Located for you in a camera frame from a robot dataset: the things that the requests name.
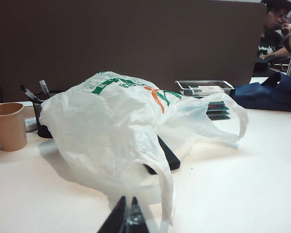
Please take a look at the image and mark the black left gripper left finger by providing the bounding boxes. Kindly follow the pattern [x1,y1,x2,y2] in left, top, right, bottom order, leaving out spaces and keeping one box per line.
[97,196,127,233]

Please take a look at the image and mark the beige paper cup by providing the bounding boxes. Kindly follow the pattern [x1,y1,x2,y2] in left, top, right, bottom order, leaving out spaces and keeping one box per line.
[0,102,28,152]

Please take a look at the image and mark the person in black shirt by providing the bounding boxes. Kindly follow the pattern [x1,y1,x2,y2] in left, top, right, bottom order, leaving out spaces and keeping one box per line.
[253,0,291,72]

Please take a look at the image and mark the grey metal bar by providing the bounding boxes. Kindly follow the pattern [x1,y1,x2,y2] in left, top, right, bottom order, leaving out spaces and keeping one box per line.
[280,33,291,64]

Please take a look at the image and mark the brown desk divider panel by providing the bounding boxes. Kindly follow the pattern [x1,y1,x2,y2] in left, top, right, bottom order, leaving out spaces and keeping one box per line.
[0,0,269,104]

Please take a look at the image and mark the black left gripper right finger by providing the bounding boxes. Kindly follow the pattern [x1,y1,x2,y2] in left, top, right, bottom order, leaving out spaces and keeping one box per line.
[126,196,151,233]

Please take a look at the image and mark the black mesh pen holder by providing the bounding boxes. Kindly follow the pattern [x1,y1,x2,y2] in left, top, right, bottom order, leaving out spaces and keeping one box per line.
[32,91,65,139]

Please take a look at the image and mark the small white rectangular box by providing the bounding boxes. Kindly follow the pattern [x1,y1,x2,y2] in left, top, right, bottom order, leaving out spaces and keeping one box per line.
[25,117,37,133]

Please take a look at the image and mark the black power bank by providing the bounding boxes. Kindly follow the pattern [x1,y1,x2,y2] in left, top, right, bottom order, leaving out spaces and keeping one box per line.
[142,134,182,176]

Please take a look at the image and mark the white marker pen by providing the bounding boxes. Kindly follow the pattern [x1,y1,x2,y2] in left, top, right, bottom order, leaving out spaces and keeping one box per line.
[189,84,223,90]

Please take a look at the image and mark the clear plastic tray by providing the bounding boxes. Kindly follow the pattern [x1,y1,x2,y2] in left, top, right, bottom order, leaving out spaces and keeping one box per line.
[175,80,235,97]

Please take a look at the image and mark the white translucent plastic bag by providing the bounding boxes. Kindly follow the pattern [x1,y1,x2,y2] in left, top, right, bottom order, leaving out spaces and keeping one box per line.
[40,70,249,228]

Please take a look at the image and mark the blue foam slipper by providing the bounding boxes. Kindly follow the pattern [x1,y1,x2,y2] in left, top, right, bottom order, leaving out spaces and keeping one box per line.
[260,72,291,98]
[229,82,291,112]

